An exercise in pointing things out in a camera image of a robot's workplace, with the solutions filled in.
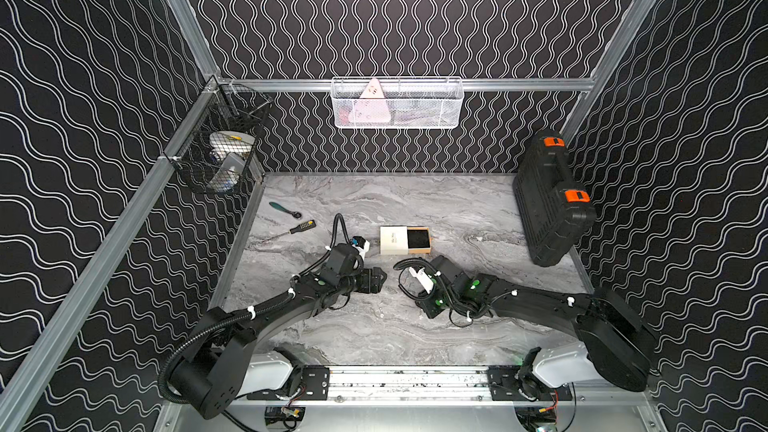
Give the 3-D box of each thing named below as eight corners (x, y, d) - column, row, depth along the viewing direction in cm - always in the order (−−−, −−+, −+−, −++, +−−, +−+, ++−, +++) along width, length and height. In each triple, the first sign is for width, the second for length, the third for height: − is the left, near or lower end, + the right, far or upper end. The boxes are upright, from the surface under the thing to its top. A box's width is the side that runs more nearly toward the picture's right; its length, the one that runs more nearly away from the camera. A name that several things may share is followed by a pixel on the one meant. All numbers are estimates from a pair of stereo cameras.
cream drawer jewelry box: (380, 254, 100) (380, 248, 97) (380, 232, 106) (380, 226, 103) (431, 254, 100) (432, 248, 97) (428, 232, 106) (430, 226, 103)
